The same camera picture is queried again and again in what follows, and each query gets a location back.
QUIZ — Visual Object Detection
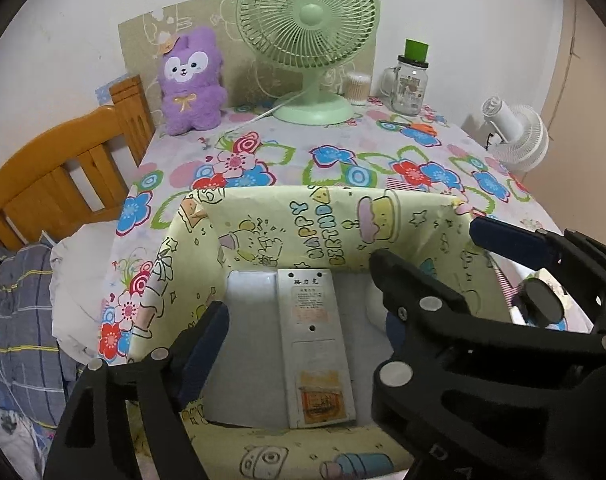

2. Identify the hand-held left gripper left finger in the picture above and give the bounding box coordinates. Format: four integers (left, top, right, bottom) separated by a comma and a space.
43, 301, 230, 480

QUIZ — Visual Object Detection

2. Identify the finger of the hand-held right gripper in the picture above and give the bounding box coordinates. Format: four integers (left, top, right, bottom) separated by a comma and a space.
370, 249, 606, 480
469, 216, 606, 333

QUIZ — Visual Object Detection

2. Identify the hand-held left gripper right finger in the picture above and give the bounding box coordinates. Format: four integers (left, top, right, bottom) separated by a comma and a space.
384, 309, 409, 357

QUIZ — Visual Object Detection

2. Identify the yellow cartoon storage box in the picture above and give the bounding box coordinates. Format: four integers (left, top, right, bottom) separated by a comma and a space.
127, 184, 511, 480

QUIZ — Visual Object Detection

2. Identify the white remote control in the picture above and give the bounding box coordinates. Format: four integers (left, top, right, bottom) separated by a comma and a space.
277, 268, 358, 430

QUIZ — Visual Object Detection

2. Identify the white clip fan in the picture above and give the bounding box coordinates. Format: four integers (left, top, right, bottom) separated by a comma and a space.
481, 96, 550, 171

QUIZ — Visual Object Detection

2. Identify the white pillow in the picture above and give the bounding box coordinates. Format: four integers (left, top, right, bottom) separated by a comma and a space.
50, 220, 134, 367

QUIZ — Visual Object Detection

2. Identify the floral tablecloth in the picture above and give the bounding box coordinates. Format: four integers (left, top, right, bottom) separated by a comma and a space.
97, 94, 566, 366

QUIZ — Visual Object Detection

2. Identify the glass jar mug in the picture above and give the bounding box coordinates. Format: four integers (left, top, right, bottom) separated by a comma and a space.
380, 55, 430, 115

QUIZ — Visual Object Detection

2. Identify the blue plaid blanket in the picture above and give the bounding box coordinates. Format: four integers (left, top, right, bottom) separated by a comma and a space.
0, 240, 81, 441

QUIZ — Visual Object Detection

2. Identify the cotton swab container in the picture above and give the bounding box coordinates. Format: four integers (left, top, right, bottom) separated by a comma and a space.
344, 72, 373, 107

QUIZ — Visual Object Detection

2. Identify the white printed cloth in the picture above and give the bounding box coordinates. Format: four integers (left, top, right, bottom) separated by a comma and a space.
0, 406, 51, 480

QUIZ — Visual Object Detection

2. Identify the green cylinder cap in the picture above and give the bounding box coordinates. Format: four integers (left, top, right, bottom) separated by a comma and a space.
404, 38, 430, 63

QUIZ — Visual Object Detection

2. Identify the purple plush bunny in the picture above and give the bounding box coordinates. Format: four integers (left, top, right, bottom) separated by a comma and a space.
156, 27, 230, 137

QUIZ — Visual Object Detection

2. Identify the wooden bed headboard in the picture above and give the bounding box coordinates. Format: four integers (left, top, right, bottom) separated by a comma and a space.
0, 75, 156, 252

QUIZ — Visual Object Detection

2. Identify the blue printed paper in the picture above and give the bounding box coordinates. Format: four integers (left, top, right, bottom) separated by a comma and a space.
95, 74, 143, 106

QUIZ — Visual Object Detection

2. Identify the green desk fan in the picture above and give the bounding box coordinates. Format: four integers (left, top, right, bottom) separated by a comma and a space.
235, 0, 381, 126

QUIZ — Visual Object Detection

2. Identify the beige printed backboard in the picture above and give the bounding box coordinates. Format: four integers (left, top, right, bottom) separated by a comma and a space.
117, 0, 376, 111

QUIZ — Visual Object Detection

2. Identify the white fan cord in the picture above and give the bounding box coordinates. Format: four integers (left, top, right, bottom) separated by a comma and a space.
218, 90, 304, 136

